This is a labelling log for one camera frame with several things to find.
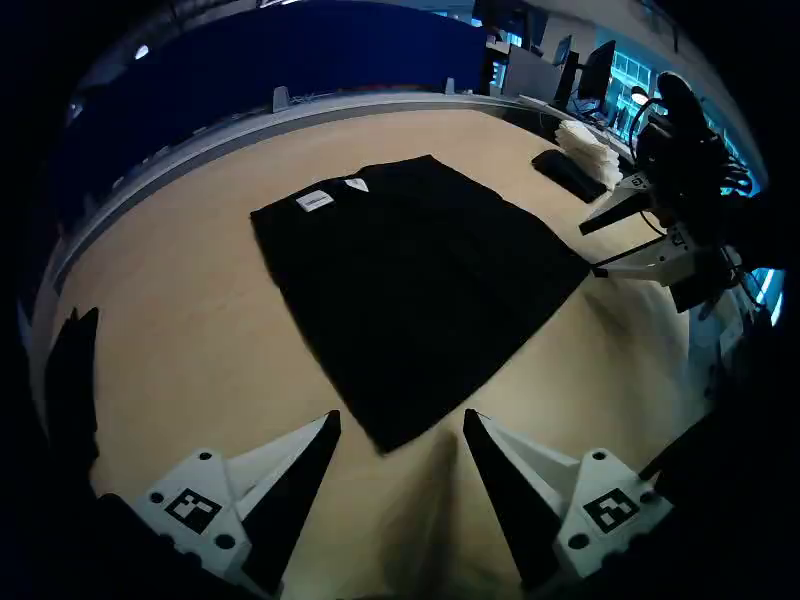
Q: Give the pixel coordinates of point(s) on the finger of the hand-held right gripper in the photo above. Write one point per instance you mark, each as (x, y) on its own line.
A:
(656, 259)
(615, 203)

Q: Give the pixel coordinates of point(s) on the black computer monitor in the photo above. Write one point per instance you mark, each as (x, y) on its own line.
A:
(597, 70)
(562, 53)

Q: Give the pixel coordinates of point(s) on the stack of white towels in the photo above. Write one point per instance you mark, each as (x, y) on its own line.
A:
(590, 153)

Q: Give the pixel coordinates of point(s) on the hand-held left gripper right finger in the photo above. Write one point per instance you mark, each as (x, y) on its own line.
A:
(565, 494)

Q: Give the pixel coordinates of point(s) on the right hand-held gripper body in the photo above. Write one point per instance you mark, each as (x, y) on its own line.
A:
(690, 156)

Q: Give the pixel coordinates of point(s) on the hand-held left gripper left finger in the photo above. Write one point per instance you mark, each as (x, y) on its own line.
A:
(220, 494)

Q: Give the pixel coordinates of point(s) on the heap of black towels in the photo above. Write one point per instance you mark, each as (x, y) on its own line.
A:
(74, 387)

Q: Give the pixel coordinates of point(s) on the blue desk screen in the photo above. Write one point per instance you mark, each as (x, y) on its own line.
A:
(262, 94)

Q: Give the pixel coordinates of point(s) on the black towel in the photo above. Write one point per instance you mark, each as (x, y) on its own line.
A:
(412, 294)

